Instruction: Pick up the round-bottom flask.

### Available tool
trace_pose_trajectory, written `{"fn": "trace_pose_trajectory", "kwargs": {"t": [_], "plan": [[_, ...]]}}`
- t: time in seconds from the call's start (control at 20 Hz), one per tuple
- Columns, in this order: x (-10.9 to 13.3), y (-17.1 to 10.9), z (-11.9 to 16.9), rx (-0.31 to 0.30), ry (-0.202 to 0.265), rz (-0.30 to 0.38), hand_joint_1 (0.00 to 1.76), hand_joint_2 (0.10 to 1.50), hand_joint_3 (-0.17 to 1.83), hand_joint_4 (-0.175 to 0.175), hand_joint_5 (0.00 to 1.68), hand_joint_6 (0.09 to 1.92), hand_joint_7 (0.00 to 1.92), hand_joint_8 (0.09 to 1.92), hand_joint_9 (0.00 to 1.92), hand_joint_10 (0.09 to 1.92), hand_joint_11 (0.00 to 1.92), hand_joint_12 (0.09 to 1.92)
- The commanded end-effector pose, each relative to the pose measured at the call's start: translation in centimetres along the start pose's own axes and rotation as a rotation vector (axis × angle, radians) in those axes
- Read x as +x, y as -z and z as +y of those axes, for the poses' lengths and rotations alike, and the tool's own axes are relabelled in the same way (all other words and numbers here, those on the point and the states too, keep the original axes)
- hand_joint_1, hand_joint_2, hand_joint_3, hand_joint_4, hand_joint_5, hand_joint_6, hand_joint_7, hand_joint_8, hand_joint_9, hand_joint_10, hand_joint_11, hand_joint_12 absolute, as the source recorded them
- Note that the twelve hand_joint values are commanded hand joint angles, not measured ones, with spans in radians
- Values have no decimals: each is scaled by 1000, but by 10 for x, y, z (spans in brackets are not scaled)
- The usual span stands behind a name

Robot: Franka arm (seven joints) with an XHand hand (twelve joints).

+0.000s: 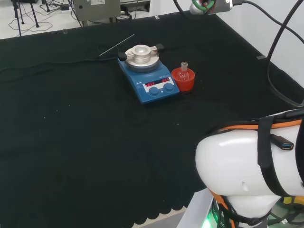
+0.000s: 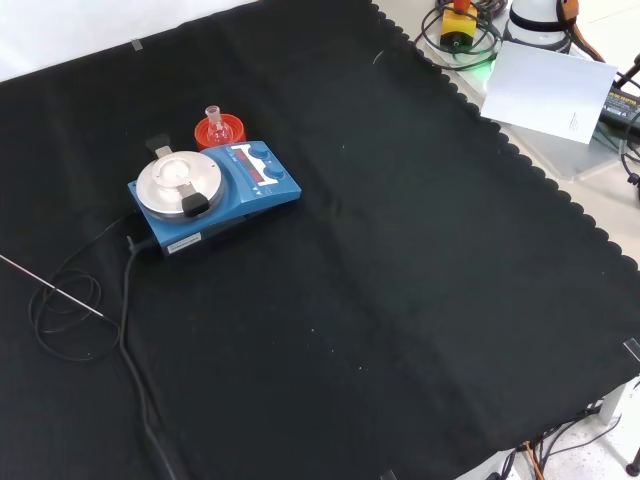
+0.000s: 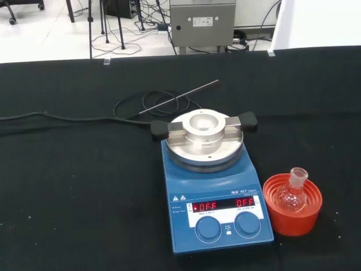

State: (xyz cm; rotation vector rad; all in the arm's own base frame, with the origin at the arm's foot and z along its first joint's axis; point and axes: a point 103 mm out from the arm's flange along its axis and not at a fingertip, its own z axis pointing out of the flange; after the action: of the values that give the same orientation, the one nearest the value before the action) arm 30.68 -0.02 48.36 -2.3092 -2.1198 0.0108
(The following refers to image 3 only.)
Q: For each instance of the black power adapter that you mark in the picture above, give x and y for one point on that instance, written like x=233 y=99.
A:
x=163 y=27

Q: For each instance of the black office chair base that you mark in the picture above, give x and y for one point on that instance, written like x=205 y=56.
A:
x=9 y=8

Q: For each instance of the grey metal cabinet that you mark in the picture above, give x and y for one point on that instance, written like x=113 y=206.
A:
x=203 y=36

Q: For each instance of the black bench cloth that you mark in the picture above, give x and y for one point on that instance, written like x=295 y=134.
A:
x=70 y=183

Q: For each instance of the black tripod pole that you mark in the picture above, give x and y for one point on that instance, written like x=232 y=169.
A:
x=90 y=28

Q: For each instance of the black tripod legs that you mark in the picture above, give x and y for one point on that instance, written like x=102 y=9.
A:
x=120 y=28

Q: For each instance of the clear cloth clip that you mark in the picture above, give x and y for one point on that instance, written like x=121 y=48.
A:
x=106 y=61
x=270 y=52

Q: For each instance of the thin metal probe rod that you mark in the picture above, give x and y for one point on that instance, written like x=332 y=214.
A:
x=180 y=96

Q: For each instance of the white board panel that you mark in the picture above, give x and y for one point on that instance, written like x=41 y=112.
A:
x=318 y=22

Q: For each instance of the blue base laboratory heater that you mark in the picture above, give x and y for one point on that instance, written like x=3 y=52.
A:
x=211 y=183

